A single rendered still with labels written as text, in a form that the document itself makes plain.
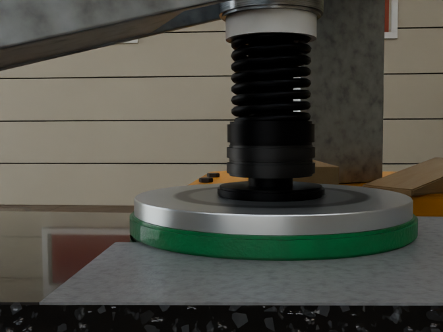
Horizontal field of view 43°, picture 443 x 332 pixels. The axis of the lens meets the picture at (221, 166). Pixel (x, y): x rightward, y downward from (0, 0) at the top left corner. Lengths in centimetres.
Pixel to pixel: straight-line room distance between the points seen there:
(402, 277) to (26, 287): 19
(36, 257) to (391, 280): 21
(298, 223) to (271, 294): 8
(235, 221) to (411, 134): 629
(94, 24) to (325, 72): 75
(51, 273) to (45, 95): 663
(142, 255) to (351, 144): 77
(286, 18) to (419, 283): 21
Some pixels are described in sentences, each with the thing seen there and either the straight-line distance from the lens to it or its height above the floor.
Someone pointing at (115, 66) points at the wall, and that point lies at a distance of 670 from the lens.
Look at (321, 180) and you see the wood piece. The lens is 81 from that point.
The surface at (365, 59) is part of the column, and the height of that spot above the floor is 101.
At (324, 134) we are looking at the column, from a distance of 105.
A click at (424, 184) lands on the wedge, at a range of 93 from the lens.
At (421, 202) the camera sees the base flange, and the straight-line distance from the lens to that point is 94.
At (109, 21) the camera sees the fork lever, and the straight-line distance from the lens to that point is 35.
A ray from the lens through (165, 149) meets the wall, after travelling 653.
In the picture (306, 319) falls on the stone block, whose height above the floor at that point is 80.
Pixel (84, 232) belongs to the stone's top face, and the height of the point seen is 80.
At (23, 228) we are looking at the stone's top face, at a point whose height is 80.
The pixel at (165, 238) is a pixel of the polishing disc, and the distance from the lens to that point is 37.
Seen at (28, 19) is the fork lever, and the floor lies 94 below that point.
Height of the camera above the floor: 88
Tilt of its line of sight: 4 degrees down
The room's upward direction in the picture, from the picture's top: straight up
